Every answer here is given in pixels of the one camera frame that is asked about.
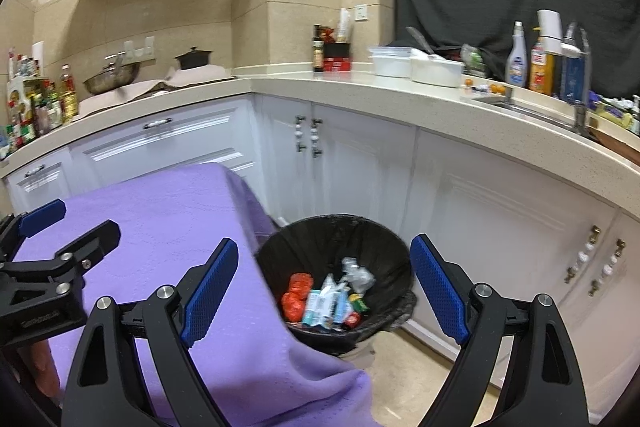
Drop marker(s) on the green plastic packs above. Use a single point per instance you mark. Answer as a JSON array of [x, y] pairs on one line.
[[474, 59]]

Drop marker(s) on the white wall socket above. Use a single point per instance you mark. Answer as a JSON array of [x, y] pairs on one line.
[[361, 13]]

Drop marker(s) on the orange dish soap bottle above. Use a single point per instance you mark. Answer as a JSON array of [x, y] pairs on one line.
[[541, 72]]

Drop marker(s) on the beige stove cover paper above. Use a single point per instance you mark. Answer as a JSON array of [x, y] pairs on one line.
[[150, 89]]

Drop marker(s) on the beige kitchen countertop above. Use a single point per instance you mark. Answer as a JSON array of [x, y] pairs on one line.
[[350, 84]]

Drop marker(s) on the yellow cooking oil bottle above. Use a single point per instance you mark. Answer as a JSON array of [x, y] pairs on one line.
[[69, 94]]

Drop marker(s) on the white wall switches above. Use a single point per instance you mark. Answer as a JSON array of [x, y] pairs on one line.
[[140, 48]]

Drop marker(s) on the open white plastic container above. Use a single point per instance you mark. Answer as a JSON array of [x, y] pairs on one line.
[[436, 72]]

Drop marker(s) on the black utensil holder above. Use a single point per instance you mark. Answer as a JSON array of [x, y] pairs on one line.
[[339, 39]]

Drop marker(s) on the red box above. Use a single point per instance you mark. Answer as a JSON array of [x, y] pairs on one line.
[[337, 63]]

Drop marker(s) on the lidded white plastic container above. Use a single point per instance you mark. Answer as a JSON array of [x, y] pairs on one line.
[[390, 63]]

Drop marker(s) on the wooden cutting board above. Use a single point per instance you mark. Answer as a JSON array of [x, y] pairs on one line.
[[617, 146]]

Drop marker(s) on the white spray bottle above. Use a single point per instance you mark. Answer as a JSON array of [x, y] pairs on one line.
[[516, 64]]

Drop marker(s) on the purple tablecloth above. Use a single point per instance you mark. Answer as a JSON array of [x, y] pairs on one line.
[[175, 217]]

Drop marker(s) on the metal spatula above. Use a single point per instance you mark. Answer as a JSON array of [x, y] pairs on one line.
[[114, 62]]

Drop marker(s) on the dark olive oil bottle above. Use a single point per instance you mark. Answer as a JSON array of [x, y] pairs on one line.
[[318, 52]]

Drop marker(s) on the black cooking pot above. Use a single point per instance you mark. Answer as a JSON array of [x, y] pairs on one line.
[[193, 59]]

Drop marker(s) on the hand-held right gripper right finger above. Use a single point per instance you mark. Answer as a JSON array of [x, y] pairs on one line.
[[440, 287]]

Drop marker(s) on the group of condiment bottles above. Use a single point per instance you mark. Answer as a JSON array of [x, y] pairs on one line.
[[30, 112]]

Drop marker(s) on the green yellow sponge pack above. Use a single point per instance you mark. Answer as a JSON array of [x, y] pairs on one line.
[[617, 112]]

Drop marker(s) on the steel sink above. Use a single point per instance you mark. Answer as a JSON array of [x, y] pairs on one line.
[[530, 112]]

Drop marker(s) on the person's left hand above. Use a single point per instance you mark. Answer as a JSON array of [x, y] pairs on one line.
[[42, 369]]

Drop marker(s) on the kitchen knife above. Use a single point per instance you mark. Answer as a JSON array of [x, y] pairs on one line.
[[419, 39]]

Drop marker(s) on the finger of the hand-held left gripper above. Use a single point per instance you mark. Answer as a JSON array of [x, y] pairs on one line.
[[42, 217], [95, 242]]

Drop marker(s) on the red label brown bottle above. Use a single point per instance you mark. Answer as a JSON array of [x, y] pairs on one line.
[[352, 319]]

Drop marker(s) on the clear plastic wrap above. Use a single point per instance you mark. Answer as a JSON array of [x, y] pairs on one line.
[[357, 276]]

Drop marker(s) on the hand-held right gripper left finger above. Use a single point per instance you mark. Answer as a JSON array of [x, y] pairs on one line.
[[210, 292]]

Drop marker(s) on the white paper towel roll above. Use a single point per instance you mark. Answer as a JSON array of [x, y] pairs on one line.
[[37, 57]]

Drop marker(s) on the blue bottle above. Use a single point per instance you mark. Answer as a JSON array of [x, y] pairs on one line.
[[572, 79]]

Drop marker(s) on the steel wok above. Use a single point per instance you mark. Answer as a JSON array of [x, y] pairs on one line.
[[112, 79]]

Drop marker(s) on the white soap dispenser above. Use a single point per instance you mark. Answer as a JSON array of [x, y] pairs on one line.
[[552, 29]]

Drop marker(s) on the orange plastic bag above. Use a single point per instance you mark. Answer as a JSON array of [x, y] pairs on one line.
[[296, 297]]

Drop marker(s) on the black trash bin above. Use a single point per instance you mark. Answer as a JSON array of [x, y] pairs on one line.
[[325, 237]]

